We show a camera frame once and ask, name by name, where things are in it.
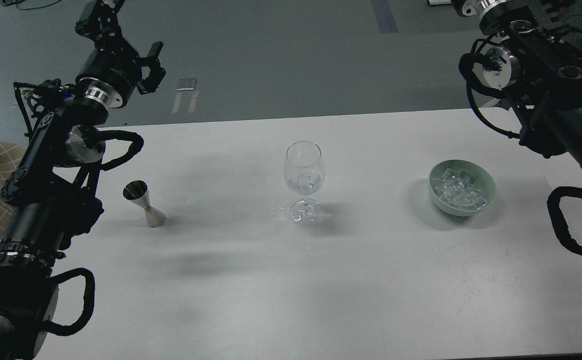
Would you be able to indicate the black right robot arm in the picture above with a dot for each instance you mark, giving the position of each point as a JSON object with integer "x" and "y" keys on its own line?
{"x": 524, "y": 80}

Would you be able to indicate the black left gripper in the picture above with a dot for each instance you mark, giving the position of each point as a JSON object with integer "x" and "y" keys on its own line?
{"x": 114, "y": 62}

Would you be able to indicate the steel cocktail jigger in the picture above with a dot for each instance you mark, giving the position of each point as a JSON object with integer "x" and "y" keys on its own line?
{"x": 137, "y": 192}

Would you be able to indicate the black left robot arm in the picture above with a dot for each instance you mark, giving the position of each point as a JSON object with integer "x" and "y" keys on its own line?
{"x": 53, "y": 190}

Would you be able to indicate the clear wine glass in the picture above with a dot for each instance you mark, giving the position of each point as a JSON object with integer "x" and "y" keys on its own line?
{"x": 304, "y": 174}

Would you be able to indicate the clear ice cubes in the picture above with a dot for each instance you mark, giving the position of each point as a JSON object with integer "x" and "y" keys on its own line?
{"x": 458, "y": 189}

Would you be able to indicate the green bowl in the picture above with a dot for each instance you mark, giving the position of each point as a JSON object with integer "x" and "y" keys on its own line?
{"x": 482, "y": 179}

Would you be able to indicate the silver floor plate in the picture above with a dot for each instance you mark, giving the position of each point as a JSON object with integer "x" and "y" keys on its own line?
{"x": 186, "y": 84}

